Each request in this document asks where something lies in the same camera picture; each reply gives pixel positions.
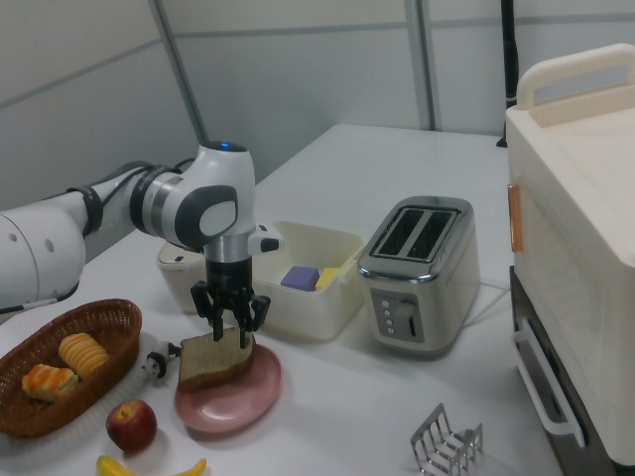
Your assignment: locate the purple foam cube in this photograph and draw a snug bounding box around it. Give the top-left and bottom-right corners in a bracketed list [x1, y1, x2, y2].
[280, 265, 320, 294]

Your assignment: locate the brown drawer box white handle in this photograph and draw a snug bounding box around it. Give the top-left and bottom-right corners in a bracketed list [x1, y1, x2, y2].
[509, 265, 635, 476]

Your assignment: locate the beige lidded bin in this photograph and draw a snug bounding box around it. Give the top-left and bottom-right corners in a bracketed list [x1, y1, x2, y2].
[157, 241, 209, 313]

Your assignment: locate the panda figurine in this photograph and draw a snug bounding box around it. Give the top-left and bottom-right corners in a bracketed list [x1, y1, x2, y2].
[142, 341, 183, 386]

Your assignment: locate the brown bread slice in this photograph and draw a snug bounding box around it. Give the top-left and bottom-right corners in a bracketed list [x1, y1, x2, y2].
[178, 327, 258, 394]

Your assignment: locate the white plastic container box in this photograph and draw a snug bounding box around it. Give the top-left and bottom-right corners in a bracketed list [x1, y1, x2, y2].
[250, 219, 364, 343]

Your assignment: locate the long striped bread roll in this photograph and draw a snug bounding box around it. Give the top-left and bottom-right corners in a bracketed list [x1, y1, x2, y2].
[58, 332, 110, 381]

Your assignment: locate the cream plastic cabinet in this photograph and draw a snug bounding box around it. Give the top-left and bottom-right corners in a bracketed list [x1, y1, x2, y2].
[504, 43, 635, 467]

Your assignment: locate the cream and chrome toaster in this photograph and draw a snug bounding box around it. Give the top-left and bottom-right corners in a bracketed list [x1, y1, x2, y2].
[357, 195, 475, 361]

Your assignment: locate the short glazed bread roll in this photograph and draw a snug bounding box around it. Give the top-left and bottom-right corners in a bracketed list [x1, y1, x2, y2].
[21, 363, 80, 404]

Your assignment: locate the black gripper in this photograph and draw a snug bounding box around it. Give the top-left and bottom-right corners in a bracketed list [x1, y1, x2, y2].
[190, 256, 273, 349]

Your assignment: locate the red apple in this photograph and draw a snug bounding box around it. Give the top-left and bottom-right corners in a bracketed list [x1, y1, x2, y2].
[105, 399, 159, 453]

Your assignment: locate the black camera stand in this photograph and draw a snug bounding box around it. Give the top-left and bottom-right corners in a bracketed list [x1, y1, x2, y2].
[497, 0, 520, 148]

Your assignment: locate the pink plate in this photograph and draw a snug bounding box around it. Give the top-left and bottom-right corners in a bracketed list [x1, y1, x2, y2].
[174, 343, 283, 433]

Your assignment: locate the yellow banana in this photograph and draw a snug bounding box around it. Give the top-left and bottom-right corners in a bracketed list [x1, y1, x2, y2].
[96, 454, 207, 476]

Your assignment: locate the metal toast rack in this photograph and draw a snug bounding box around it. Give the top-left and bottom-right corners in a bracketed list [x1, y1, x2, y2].
[410, 402, 485, 476]

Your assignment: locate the brown wicker basket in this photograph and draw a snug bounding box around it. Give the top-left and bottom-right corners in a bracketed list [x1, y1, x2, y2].
[0, 297, 144, 438]

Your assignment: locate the yellow foam cube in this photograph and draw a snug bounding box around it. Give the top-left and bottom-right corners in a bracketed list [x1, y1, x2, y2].
[316, 266, 343, 292]

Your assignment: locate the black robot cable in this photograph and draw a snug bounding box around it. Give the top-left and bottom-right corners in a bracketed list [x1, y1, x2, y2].
[66, 158, 197, 234]

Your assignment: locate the white toaster power cord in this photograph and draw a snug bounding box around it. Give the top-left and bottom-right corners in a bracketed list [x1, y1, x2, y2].
[463, 277, 512, 328]

